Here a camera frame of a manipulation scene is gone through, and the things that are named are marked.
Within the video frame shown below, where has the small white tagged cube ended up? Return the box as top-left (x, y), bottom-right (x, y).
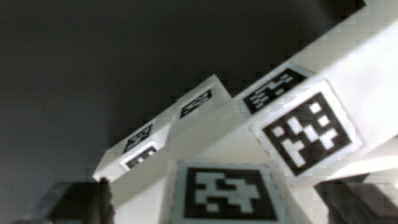
top-left (170, 161), bottom-right (290, 224)

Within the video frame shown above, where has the white chair back frame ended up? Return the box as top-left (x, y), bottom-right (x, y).
top-left (113, 0), bottom-right (398, 224)

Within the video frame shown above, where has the white chair leg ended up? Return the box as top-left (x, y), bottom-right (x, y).
top-left (93, 120), bottom-right (171, 182)

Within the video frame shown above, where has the white chair seat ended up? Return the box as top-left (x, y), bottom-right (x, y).
top-left (171, 75), bottom-right (232, 136)

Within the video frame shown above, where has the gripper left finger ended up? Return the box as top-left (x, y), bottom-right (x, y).
top-left (24, 178), bottom-right (116, 224)

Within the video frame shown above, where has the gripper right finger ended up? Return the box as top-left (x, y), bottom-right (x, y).
top-left (315, 174), bottom-right (398, 224)

